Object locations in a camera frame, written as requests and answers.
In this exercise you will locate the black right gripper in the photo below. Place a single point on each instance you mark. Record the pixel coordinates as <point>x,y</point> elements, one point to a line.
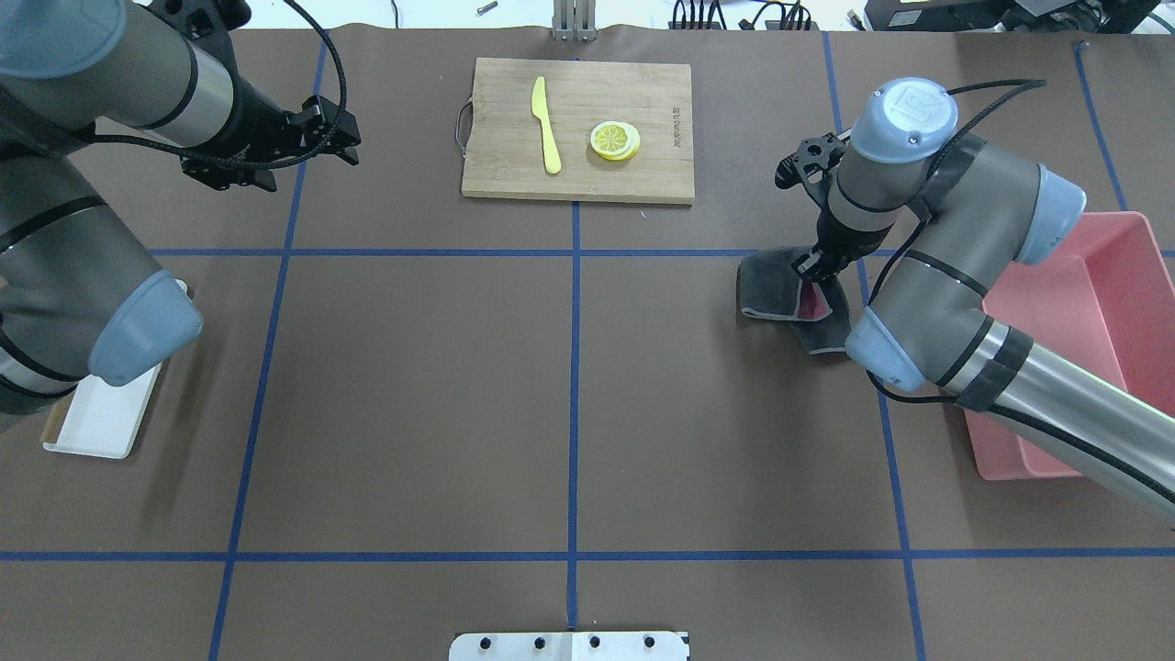
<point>833,237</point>

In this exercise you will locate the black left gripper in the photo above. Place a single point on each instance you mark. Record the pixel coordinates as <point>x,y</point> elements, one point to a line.
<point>258,117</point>

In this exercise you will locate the grey and pink cloth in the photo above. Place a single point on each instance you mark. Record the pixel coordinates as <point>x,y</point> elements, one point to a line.
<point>769,288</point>

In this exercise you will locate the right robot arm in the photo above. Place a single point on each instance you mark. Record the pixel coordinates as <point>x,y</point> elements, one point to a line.
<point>981,211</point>

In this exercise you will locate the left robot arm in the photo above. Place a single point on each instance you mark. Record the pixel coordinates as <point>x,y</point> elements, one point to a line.
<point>82,296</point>

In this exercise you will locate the yellow lemon slice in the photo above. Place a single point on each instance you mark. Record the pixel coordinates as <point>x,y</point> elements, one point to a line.
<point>615,141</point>

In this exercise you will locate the wooden cutting board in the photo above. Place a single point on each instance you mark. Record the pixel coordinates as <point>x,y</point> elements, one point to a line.
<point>503,153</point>

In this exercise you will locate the yellow plastic knife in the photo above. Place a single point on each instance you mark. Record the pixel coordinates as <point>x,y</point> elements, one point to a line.
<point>552,161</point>

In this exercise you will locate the white rectangular tray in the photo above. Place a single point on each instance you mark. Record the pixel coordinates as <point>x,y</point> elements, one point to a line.
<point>106,413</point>

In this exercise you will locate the pink plastic bin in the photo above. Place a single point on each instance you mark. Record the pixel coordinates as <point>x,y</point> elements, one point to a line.
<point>1102,300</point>

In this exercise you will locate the metal mounting plate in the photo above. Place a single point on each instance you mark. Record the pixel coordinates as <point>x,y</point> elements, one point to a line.
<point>567,645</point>

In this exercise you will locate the aluminium frame post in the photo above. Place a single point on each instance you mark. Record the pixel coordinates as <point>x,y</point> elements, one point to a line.
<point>574,21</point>

